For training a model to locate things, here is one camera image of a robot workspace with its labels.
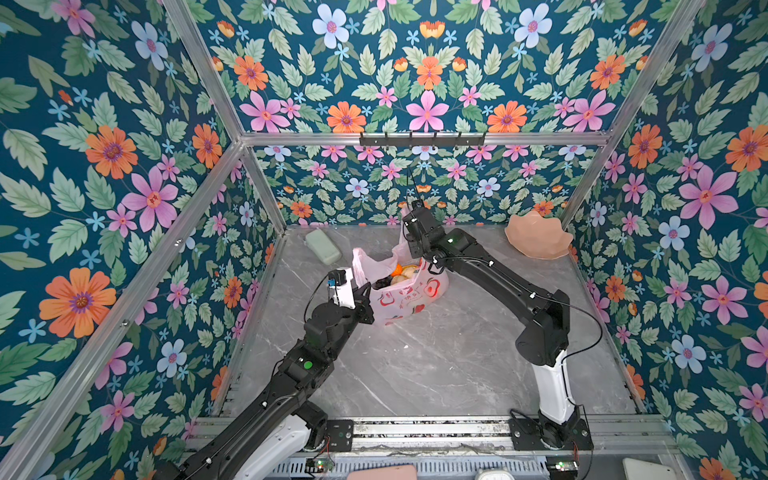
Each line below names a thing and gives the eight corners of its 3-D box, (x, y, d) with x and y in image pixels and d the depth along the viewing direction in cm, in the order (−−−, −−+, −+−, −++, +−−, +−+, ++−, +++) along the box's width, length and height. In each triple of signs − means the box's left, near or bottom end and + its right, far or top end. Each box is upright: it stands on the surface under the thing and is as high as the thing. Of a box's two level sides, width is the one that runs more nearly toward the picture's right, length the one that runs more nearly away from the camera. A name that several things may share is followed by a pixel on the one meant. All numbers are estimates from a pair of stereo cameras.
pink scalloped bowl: (539, 268, 109) (544, 260, 105) (498, 229, 122) (501, 221, 118) (577, 248, 115) (583, 240, 112) (534, 213, 128) (538, 204, 125)
